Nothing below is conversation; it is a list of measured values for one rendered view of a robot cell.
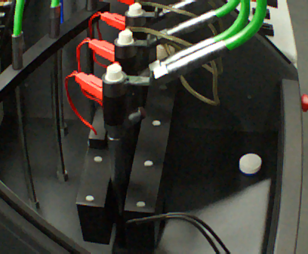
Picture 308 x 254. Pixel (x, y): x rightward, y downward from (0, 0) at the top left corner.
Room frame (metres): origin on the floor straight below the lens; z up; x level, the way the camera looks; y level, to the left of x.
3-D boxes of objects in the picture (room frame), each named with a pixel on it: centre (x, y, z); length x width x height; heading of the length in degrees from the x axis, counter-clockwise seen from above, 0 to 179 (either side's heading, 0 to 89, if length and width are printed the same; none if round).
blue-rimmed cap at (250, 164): (1.00, -0.15, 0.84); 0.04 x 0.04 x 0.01
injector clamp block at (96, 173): (0.93, 0.03, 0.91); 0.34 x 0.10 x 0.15; 173
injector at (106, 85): (0.81, 0.03, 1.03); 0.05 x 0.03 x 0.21; 83
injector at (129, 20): (0.97, 0.01, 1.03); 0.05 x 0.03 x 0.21; 83
